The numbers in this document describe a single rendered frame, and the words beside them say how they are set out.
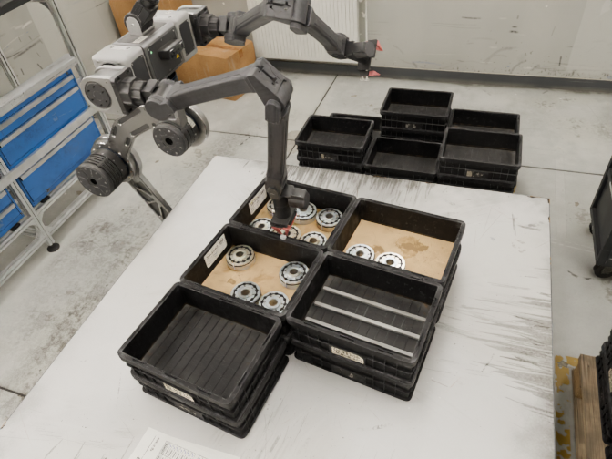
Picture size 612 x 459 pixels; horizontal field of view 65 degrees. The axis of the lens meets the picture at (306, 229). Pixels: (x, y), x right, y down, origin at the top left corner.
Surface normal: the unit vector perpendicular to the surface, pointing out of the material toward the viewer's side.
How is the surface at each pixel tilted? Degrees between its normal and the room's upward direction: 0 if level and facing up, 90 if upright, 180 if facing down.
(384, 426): 0
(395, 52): 90
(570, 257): 0
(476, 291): 0
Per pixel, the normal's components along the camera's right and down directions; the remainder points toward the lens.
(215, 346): -0.09, -0.72
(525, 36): -0.32, 0.68
